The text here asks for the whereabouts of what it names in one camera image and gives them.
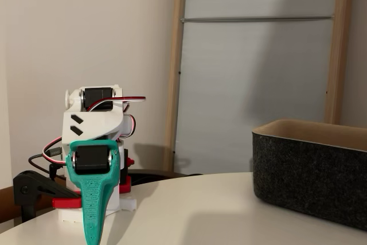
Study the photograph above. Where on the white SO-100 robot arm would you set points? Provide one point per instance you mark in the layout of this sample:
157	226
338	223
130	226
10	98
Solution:
94	124

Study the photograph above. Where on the dark grey felt basket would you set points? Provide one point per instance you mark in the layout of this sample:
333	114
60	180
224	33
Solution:
301	176

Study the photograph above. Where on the black clamp with red pad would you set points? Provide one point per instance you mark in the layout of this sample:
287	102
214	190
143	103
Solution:
31	184
126	186

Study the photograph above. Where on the wooden framed frosted panel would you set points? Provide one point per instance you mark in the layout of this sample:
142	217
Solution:
175	55

